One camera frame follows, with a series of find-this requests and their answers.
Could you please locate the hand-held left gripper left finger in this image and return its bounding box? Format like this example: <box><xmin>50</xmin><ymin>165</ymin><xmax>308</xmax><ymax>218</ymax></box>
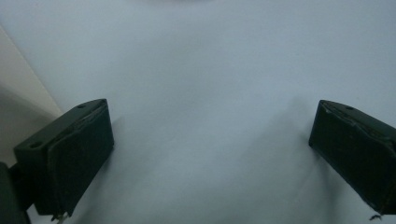
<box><xmin>13</xmin><ymin>98</ymin><xmax>115</xmax><ymax>219</ymax></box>

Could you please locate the light blue table mat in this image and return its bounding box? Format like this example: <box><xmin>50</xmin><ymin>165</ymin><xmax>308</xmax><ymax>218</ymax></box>
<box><xmin>0</xmin><ymin>0</ymin><xmax>396</xmax><ymax>224</ymax></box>

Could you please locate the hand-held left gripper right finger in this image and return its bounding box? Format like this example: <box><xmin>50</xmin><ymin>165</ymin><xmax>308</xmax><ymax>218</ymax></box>
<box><xmin>308</xmin><ymin>99</ymin><xmax>396</xmax><ymax>217</ymax></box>

